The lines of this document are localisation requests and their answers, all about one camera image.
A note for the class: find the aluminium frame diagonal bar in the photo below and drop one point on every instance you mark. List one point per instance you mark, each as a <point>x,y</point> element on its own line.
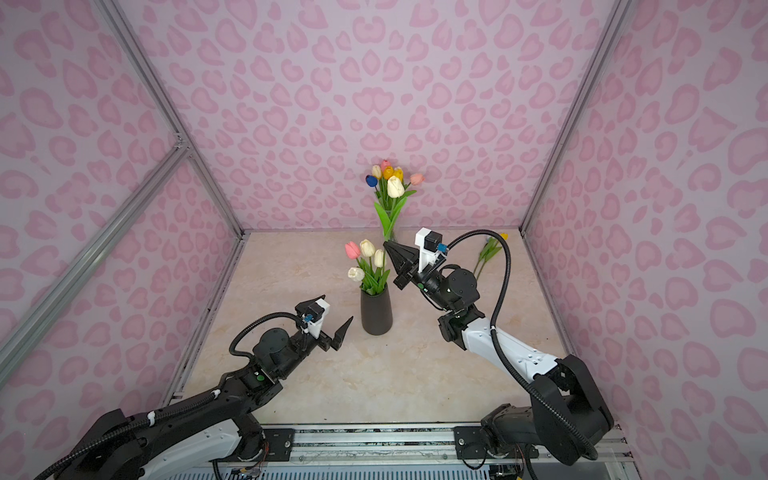
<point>41,316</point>

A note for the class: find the deep pink tulip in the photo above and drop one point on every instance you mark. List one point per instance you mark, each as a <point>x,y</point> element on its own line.
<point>352,250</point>

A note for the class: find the corner aluminium post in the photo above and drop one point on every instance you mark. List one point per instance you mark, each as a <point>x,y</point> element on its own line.
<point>620,14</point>
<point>128,40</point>

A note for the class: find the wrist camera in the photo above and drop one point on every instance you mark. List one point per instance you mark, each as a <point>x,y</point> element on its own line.
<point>313,322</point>
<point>431,248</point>

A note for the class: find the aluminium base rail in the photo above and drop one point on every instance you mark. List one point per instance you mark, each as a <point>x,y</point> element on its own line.
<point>381,451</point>

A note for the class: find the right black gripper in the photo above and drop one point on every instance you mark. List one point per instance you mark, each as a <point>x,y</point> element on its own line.
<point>404,259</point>

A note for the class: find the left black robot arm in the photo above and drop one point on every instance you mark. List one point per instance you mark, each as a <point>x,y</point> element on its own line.
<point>215,424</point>

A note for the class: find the light pink tulip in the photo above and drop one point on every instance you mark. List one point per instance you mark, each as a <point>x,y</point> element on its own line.
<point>413,182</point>

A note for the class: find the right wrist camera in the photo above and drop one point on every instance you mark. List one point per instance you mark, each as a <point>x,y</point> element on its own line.
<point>431,248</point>

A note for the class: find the left corner aluminium post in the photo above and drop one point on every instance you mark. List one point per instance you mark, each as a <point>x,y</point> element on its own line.
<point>128,40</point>

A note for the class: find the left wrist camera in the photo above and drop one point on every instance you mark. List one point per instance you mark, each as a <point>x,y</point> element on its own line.
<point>313,322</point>

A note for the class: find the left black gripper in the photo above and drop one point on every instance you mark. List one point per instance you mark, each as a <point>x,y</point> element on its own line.
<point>326,342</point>

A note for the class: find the black cone vase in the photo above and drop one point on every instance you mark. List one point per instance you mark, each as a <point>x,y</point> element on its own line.
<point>376,312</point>

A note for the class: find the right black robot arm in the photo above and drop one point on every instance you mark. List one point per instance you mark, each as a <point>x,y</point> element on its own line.
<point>567,414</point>

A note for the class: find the clear glass vase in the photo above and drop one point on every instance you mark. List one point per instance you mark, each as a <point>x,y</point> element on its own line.
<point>388,219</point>

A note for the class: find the right corner aluminium post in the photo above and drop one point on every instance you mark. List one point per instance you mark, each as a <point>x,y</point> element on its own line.
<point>620,14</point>

